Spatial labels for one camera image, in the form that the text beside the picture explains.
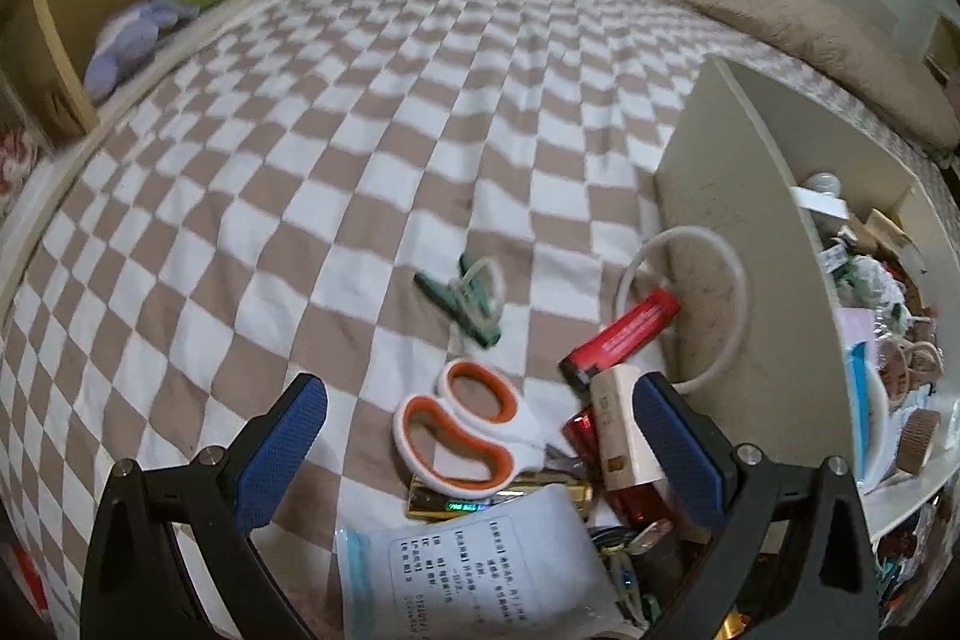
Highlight orange white scissors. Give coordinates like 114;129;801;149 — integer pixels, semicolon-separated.
391;359;582;487

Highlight red tube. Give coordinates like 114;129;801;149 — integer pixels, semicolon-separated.
559;290;682;390

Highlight shiny red box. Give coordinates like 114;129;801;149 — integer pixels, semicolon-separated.
562;407;676;528

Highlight green clip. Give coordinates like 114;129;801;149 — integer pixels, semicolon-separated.
414;254;505;348

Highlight brown white checkered bed sheet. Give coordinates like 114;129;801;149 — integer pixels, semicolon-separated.
0;0;960;640

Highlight white rectangular carton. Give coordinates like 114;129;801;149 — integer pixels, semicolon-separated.
589;364;665;491

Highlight floral patterned cloth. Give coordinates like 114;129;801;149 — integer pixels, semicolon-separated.
0;128;40;199

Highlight white silicone ring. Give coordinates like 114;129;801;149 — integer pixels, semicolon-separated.
615;226;751;395

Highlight shiny gold box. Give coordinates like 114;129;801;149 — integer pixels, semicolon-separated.
407;471;597;522

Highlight purple plush toy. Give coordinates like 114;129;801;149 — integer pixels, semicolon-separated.
82;0;200;101

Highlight white storage box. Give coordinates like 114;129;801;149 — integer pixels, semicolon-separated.
652;55;960;540

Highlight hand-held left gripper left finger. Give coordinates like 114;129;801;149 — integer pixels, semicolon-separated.
79;374;331;640

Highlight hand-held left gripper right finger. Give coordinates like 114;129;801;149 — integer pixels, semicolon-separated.
632;372;880;640

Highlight small cardboard box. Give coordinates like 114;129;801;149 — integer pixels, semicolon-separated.
868;209;927;275

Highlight white plastic packet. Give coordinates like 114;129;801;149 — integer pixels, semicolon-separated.
335;484;638;640

